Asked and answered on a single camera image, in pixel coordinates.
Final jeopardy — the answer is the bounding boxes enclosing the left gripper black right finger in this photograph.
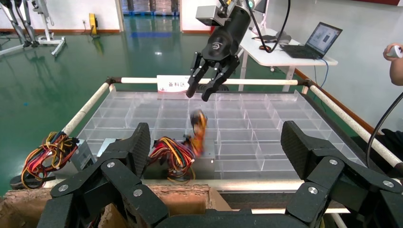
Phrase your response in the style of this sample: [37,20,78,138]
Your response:
[279,120,403,228]

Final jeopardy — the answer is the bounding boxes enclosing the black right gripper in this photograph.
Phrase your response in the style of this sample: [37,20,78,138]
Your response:
[185,5,253,102]

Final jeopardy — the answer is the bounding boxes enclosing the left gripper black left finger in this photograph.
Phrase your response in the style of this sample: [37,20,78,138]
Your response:
[37,122,170,228]

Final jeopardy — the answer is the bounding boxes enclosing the grey power supply colourful wires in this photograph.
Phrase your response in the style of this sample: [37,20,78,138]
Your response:
[143,136,196,184]
[188,108,218,181]
[9,131,96,191]

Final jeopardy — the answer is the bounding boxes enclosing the small white handheld device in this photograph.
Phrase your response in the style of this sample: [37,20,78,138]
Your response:
[387,46,403,59]

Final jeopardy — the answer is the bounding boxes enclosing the person's bare forearm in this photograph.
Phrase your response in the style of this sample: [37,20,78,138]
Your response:
[389,59,403,86]

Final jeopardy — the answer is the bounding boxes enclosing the person's bare hand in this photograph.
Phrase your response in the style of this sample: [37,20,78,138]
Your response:
[383,42,403,62]

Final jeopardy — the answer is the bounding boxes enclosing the white sign red text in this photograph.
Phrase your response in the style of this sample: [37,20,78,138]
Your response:
[156,74,192,94]

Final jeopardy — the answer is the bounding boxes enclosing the clear plastic compartment tray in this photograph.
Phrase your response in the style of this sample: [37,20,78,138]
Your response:
[77,90,368,181]

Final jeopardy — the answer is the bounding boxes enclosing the person's dark clothed leg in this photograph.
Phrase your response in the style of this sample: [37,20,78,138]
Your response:
[375,128,403,172]

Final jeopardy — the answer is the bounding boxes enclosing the white desk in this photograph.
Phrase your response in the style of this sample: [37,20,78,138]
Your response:
[238,26,339,93]

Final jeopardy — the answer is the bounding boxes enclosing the grey object on desk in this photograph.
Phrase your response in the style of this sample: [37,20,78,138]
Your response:
[275,30,292,44]

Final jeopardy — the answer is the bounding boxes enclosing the brown divided cardboard box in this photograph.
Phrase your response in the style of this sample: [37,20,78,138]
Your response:
[0,184,234,228]

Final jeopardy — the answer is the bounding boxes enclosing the blue pallet stack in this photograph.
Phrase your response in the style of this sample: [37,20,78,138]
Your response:
[122,0,181,17]

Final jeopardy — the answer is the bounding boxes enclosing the black open laptop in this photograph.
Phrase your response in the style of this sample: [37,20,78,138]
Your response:
[279,21,344,60]

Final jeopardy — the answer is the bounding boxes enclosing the white metal stand base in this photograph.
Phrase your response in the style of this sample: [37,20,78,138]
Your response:
[0,0,67,58]

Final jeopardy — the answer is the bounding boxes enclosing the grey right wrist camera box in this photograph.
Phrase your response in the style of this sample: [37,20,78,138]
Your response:
[195,5,228,27]

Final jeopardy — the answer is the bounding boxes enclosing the thick black cable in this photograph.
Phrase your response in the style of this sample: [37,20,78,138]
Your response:
[366,92,403,170]

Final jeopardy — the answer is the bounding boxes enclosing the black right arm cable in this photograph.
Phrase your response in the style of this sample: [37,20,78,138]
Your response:
[244,0,291,54]

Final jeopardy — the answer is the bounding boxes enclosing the blue laptop cable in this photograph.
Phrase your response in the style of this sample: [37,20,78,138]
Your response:
[313,58,330,89]

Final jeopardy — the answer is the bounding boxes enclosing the yellow wall-side object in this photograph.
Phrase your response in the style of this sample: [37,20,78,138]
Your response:
[88,13,98,36]

